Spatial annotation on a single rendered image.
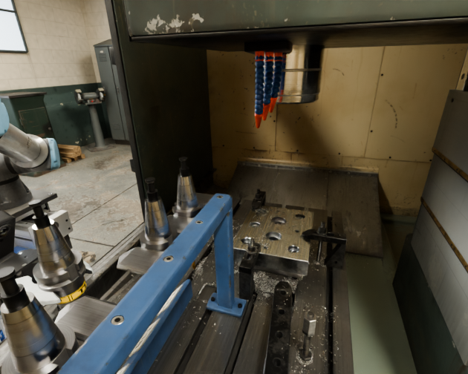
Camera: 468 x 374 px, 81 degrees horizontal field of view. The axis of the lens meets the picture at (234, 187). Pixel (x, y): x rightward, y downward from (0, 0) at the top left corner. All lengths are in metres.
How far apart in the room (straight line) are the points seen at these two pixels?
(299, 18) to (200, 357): 0.66
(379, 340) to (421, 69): 1.29
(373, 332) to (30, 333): 1.05
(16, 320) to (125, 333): 0.10
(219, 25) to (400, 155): 1.55
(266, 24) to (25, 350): 0.44
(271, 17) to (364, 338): 1.03
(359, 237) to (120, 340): 1.36
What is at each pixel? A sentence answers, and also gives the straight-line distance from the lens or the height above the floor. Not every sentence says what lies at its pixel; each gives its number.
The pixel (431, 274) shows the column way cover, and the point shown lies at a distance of 0.99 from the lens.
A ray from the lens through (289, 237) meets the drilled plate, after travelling 0.89.
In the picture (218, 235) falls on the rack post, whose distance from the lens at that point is 0.63.
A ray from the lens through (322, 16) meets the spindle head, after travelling 0.40.
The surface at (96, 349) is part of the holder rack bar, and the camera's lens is 0.35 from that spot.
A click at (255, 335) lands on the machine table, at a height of 0.90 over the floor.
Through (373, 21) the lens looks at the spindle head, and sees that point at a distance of 0.41.
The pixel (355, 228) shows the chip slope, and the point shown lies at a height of 0.69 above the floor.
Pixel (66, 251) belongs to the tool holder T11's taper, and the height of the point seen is 1.25.
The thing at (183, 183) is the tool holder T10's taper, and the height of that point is 1.28.
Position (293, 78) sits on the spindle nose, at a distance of 0.65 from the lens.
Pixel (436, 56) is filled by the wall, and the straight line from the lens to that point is 1.80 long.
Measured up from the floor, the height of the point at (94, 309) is 1.22.
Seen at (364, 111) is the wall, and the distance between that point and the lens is 1.76.
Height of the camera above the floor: 1.49
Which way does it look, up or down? 24 degrees down
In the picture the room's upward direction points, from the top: 1 degrees counter-clockwise
